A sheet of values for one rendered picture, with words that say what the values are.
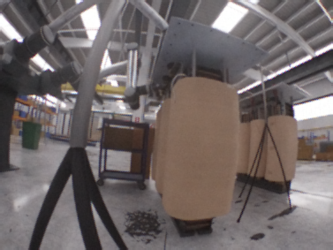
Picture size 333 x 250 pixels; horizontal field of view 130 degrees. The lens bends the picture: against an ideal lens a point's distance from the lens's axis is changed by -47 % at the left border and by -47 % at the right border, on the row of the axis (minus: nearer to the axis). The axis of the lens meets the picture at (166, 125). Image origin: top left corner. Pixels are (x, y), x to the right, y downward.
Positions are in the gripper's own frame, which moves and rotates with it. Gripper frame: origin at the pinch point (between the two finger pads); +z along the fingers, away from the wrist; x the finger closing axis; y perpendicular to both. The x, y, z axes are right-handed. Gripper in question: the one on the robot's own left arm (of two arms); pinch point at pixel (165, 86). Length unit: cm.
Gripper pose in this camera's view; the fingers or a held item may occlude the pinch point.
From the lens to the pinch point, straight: 155.0
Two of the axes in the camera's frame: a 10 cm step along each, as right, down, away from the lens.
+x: 1.5, 1.4, 9.8
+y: -1.2, -9.8, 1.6
